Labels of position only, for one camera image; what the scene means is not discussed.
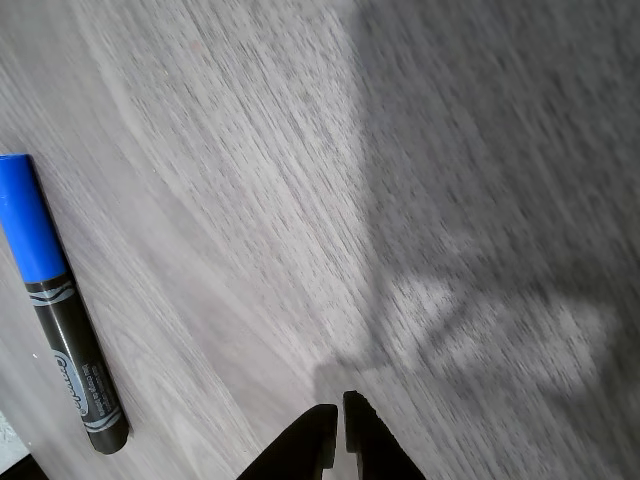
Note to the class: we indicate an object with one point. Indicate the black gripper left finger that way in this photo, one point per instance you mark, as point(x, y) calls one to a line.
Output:
point(305, 445)

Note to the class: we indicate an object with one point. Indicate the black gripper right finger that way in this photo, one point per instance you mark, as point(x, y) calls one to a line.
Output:
point(375, 445)

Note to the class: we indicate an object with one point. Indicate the blue cap black marker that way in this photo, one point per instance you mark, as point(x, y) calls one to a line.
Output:
point(50, 310)

